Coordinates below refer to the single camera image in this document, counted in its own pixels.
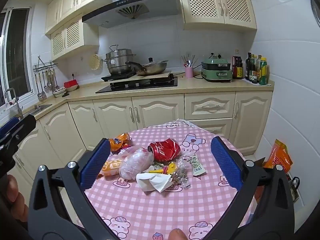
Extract orange snack wrapper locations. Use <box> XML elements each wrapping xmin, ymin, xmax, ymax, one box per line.
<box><xmin>109</xmin><ymin>132</ymin><xmax>131</xmax><ymax>152</ymax></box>

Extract steel faucet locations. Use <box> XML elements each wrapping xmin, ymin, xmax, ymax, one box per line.
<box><xmin>4</xmin><ymin>88</ymin><xmax>24</xmax><ymax>119</ymax></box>

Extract pink checked tablecloth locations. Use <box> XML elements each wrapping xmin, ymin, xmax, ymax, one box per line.
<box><xmin>75</xmin><ymin>121</ymin><xmax>258</xmax><ymax>240</ymax></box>

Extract yellow round strainer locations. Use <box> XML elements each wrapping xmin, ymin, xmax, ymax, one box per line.
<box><xmin>90</xmin><ymin>54</ymin><xmax>101</xmax><ymax>70</ymax></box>

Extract green electric cooker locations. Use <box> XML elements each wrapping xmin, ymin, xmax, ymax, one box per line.
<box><xmin>201</xmin><ymin>56</ymin><xmax>233</xmax><ymax>82</ymax></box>

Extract orange bread wrapper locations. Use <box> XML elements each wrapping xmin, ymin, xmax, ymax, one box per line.
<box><xmin>99</xmin><ymin>159</ymin><xmax>124</xmax><ymax>178</ymax></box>

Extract dark glass bottle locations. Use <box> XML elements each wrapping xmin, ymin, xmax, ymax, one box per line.
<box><xmin>245</xmin><ymin>52</ymin><xmax>252</xmax><ymax>81</ymax></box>

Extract clear plastic bag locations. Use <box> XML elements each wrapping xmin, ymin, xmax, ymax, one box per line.
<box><xmin>117</xmin><ymin>145</ymin><xmax>155</xmax><ymax>180</ymax></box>

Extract person's right hand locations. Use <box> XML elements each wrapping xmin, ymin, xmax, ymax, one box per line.
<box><xmin>169</xmin><ymin>229</ymin><xmax>187</xmax><ymax>240</ymax></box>

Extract green white snack packet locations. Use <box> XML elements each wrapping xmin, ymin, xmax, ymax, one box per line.
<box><xmin>191</xmin><ymin>155</ymin><xmax>207</xmax><ymax>176</ymax></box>

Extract wall utensil rack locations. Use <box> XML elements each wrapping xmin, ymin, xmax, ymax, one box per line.
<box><xmin>32</xmin><ymin>55</ymin><xmax>58</xmax><ymax>72</ymax></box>

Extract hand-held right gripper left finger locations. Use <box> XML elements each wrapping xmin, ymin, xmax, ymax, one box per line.
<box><xmin>27</xmin><ymin>137</ymin><xmax>120</xmax><ymax>240</ymax></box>

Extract red bowl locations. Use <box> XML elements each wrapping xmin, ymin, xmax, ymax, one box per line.
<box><xmin>64</xmin><ymin>80</ymin><xmax>79</xmax><ymax>92</ymax></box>

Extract orange plastic bag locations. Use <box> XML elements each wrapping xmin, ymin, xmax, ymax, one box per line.
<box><xmin>264</xmin><ymin>139</ymin><xmax>293</xmax><ymax>173</ymax></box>

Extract range hood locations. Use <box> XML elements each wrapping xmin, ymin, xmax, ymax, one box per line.
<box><xmin>82</xmin><ymin>0</ymin><xmax>181</xmax><ymax>28</ymax></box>

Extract cream drawer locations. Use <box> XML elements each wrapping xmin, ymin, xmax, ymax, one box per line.
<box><xmin>184</xmin><ymin>92</ymin><xmax>236</xmax><ymax>120</ymax></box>

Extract small cream lattice cabinet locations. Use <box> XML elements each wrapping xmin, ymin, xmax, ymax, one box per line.
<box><xmin>51</xmin><ymin>14</ymin><xmax>100</xmax><ymax>61</ymax></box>

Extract dark printed bag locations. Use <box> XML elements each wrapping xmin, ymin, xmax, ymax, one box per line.
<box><xmin>286</xmin><ymin>174</ymin><xmax>301</xmax><ymax>203</ymax></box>

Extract cream lower cabinets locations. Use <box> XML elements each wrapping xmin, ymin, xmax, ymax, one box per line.
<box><xmin>0</xmin><ymin>91</ymin><xmax>274</xmax><ymax>188</ymax></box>

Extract frying pan with lid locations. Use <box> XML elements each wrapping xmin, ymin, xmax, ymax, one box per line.
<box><xmin>125</xmin><ymin>57</ymin><xmax>168</xmax><ymax>77</ymax></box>

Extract crushed red can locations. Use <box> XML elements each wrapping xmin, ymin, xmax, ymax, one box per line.
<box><xmin>147</xmin><ymin>138</ymin><xmax>181</xmax><ymax>162</ymax></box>

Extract brown label bottle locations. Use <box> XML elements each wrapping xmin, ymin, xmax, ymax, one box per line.
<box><xmin>250</xmin><ymin>54</ymin><xmax>260</xmax><ymax>83</ymax></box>

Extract crumpled white tissue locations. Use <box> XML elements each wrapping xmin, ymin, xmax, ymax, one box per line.
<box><xmin>136</xmin><ymin>172</ymin><xmax>173</xmax><ymax>193</ymax></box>

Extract steel steamer pot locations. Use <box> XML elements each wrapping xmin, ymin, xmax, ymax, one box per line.
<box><xmin>102</xmin><ymin>44</ymin><xmax>137</xmax><ymax>75</ymax></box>

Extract white tray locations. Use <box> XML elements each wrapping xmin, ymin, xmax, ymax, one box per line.
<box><xmin>244</xmin><ymin>77</ymin><xmax>272</xmax><ymax>87</ymax></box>

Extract yellow green bottle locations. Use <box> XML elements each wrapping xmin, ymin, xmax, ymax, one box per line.
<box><xmin>259</xmin><ymin>57</ymin><xmax>268</xmax><ymax>85</ymax></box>

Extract yellow candy wrapper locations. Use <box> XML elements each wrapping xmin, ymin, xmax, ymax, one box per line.
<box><xmin>149</xmin><ymin>162</ymin><xmax>178</xmax><ymax>175</ymax></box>

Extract window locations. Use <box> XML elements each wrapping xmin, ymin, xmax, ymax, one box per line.
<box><xmin>0</xmin><ymin>7</ymin><xmax>35</xmax><ymax>107</ymax></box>

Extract bundle of chopsticks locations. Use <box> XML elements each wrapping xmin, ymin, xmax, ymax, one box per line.
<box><xmin>181</xmin><ymin>54</ymin><xmax>198</xmax><ymax>68</ymax></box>

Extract black gas stove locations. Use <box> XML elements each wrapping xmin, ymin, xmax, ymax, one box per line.
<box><xmin>95</xmin><ymin>76</ymin><xmax>178</xmax><ymax>94</ymax></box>

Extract wooden board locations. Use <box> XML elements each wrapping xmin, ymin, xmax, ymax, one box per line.
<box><xmin>101</xmin><ymin>70</ymin><xmax>173</xmax><ymax>83</ymax></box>

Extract steel sink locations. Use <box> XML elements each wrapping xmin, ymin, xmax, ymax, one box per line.
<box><xmin>25</xmin><ymin>104</ymin><xmax>53</xmax><ymax>117</ymax></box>

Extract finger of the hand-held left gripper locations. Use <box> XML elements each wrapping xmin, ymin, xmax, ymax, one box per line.
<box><xmin>0</xmin><ymin>114</ymin><xmax>37</xmax><ymax>178</ymax></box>
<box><xmin>0</xmin><ymin>117</ymin><xmax>20</xmax><ymax>137</ymax></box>

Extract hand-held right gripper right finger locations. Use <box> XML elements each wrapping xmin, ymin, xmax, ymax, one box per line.
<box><xmin>211</xmin><ymin>136</ymin><xmax>296</xmax><ymax>240</ymax></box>

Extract black induction cooker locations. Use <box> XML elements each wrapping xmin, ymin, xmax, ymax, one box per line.
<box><xmin>101</xmin><ymin>71</ymin><xmax>137</xmax><ymax>82</ymax></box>

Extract small clear plastic wrapper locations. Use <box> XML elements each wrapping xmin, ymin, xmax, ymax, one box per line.
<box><xmin>172</xmin><ymin>172</ymin><xmax>192</xmax><ymax>188</ymax></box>

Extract wide cream lattice cabinet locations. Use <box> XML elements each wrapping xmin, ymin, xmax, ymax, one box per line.
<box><xmin>178</xmin><ymin>0</ymin><xmax>257</xmax><ymax>33</ymax></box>

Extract row of hanging utensils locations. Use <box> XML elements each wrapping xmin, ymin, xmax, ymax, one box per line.
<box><xmin>36</xmin><ymin>69</ymin><xmax>60</xmax><ymax>100</ymax></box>

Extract person's left hand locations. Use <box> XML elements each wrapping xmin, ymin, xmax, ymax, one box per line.
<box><xmin>6</xmin><ymin>174</ymin><xmax>29</xmax><ymax>222</ymax></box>

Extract dark sauce jug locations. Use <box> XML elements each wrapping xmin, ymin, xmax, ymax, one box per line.
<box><xmin>232</xmin><ymin>56</ymin><xmax>244</xmax><ymax>80</ymax></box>

